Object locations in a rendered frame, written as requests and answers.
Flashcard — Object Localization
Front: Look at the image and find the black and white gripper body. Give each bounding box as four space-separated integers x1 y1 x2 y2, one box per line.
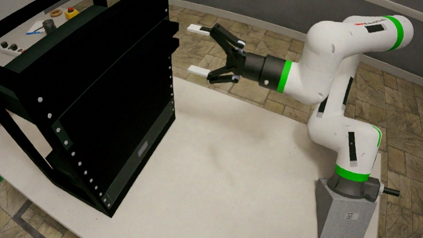
225 49 266 82

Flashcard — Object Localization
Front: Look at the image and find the black open-frame rack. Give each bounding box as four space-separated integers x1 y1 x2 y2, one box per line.
0 0 179 218

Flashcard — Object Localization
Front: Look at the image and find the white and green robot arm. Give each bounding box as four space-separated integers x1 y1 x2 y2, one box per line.
258 15 414 202

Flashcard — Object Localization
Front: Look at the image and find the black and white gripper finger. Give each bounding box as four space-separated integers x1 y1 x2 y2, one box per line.
188 23 246 64
188 65 240 84

